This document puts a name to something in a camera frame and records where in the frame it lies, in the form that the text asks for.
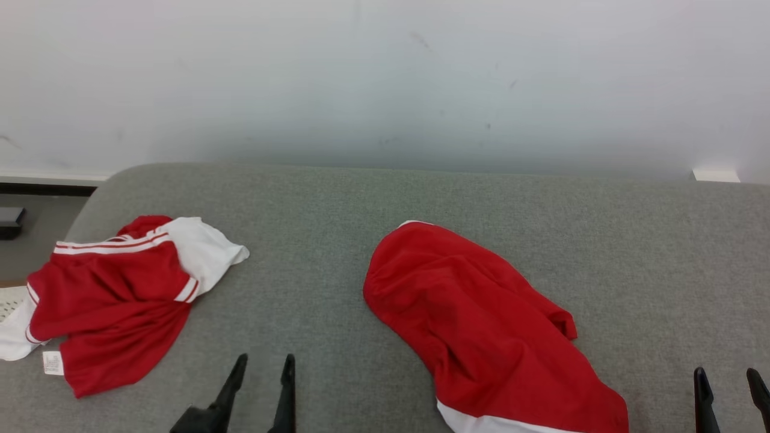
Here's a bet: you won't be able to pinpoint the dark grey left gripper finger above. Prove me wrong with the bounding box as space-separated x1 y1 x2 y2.
268 354 296 433
170 354 248 433

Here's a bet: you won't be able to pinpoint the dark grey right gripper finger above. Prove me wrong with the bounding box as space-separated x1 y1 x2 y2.
747 368 770 431
693 367 721 433

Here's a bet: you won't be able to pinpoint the red and white striped jersey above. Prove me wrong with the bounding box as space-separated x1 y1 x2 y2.
0 215 250 399

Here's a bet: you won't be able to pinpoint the red shorts with white hem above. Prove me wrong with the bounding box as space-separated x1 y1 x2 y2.
363 220 630 433

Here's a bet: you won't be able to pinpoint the white perforated laundry basket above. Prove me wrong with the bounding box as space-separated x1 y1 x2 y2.
0 286 28 325

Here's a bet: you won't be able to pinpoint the dark grey floor stand base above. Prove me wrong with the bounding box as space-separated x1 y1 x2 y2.
0 207 26 241

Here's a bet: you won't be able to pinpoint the white baseboard strip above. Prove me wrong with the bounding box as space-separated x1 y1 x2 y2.
0 171 112 185

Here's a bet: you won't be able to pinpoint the small white wall box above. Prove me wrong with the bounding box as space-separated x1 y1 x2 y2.
692 168 741 183

